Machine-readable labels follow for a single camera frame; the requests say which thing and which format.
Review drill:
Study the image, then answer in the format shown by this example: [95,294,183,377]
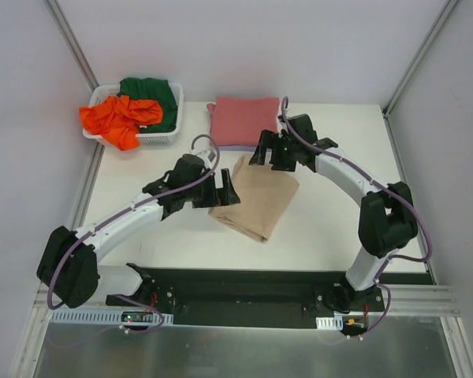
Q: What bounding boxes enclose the beige t shirt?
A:
[209,156,300,243]

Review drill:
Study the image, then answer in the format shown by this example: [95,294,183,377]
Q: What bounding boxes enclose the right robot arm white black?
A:
[250,114,418,313]

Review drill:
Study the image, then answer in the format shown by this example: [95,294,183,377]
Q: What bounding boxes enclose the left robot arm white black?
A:
[36,154,240,309]

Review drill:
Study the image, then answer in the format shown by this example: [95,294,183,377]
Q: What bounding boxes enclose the pink folded t shirt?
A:
[207,96,280,147]

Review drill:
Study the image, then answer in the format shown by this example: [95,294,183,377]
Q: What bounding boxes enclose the white plastic basket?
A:
[79,78,184,151]

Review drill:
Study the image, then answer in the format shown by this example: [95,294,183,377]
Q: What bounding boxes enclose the lavender folded t shirt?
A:
[218,145,255,153]

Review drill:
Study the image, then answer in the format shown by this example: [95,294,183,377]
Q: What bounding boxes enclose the orange t shirt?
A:
[79,95,164,151]

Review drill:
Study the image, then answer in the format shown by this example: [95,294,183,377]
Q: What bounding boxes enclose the green t shirt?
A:
[117,76,178,135]

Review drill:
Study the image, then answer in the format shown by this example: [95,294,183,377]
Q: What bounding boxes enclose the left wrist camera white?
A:
[190,148,218,169]

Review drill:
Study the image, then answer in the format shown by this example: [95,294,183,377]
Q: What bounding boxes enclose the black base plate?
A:
[102,267,436,328]

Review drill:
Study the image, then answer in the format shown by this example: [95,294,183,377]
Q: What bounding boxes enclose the right aluminium frame post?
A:
[382,0,460,119]

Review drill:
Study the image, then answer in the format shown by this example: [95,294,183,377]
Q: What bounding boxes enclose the aluminium frame post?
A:
[44,0,99,91]
[382,0,460,119]

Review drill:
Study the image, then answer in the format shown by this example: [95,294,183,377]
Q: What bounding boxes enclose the right white cable duct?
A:
[315,315,344,332]

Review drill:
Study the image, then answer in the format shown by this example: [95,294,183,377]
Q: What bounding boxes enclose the white cable duct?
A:
[315,315,344,332]
[50,309,173,327]

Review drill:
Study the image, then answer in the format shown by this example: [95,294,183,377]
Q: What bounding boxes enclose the left white cable duct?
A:
[50,309,173,327]

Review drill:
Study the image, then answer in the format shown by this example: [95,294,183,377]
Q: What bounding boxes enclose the left aluminium frame post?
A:
[44,0,99,91]

